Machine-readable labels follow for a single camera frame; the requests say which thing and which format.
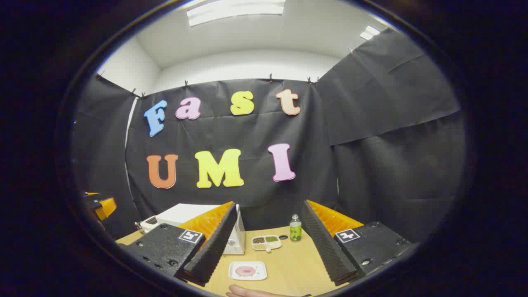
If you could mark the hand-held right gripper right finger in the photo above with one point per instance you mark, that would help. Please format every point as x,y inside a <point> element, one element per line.
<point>326,247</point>

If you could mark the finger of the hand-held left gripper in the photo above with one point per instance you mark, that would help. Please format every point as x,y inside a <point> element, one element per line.
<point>106,207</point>

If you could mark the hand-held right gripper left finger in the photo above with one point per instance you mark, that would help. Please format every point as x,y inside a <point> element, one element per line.
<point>214,251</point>

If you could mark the pink round food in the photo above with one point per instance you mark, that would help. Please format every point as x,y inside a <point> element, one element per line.
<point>246,271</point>

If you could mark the white square plate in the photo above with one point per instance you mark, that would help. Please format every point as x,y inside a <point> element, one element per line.
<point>260,266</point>

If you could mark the white microwave oven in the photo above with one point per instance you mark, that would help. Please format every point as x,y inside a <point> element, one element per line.
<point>181,213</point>

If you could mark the green drink bottle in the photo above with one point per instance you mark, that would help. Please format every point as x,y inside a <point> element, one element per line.
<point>295,232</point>

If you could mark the white toaster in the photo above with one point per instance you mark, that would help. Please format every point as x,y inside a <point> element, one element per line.
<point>147,225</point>

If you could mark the white divided snack dish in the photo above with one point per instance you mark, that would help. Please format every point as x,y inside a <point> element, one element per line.
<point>267,242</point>

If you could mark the black backdrop cloth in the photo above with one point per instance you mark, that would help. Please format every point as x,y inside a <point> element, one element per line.
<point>247,136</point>

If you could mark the small ceiling light panel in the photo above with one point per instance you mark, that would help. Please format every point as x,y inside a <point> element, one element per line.
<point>369,33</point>

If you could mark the large ceiling light panel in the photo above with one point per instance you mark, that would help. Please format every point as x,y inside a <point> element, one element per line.
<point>235,11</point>

